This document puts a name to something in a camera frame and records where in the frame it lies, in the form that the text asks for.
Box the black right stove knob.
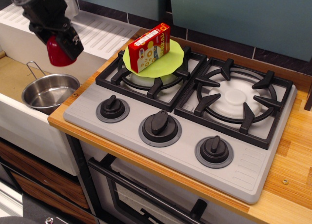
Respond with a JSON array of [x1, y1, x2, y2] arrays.
[[195, 136, 234, 169]]

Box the black left burner grate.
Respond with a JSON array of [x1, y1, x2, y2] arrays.
[[96, 46, 207, 112]]

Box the wooden drawer fronts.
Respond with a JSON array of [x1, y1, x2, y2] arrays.
[[0, 139, 97, 224]]

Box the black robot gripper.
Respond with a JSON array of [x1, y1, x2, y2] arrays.
[[12, 0, 84, 61]]

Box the stainless steel pot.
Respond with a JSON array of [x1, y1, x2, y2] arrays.
[[21, 74, 80, 115]]

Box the toy oven door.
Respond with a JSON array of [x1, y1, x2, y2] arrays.
[[81, 142, 250, 224]]

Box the grey toy faucet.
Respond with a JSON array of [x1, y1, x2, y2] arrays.
[[65, 0, 79, 19]]

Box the black oven door handle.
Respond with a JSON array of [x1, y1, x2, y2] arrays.
[[88, 158, 207, 224]]

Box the black left stove knob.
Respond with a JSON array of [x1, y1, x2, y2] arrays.
[[96, 95, 130, 123]]

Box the black right burner grate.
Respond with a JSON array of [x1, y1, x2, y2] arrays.
[[175, 58, 296, 149]]

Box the red cereal box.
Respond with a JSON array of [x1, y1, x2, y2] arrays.
[[128, 22, 171, 73]]

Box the black burner grate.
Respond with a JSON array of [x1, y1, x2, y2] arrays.
[[175, 58, 296, 149], [96, 46, 207, 112]]

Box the lime green plastic plate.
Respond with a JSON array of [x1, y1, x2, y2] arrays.
[[122, 39, 184, 78]]

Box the white toy sink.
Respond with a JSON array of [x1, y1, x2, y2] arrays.
[[0, 4, 138, 176]]

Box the grey toy stove top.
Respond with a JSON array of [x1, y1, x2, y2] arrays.
[[63, 79, 291, 204]]

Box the black middle stove knob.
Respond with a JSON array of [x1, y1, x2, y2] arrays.
[[138, 110, 182, 147]]

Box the black stove knob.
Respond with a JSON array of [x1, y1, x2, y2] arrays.
[[195, 136, 234, 169], [138, 110, 182, 147], [96, 95, 130, 123]]

